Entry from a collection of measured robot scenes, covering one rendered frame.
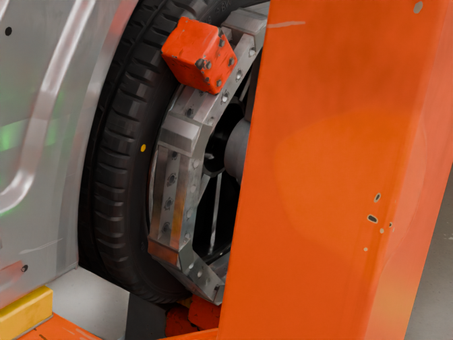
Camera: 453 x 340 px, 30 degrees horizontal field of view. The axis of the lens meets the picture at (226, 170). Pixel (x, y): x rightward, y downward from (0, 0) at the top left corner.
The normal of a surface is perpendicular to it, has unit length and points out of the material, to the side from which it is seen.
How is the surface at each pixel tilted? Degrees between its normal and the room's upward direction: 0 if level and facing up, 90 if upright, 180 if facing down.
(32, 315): 90
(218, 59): 90
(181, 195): 90
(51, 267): 90
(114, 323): 0
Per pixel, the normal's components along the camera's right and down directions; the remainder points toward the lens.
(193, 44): -0.29, -0.43
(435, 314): 0.14, -0.89
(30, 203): 0.83, 0.34
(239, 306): -0.54, 0.29
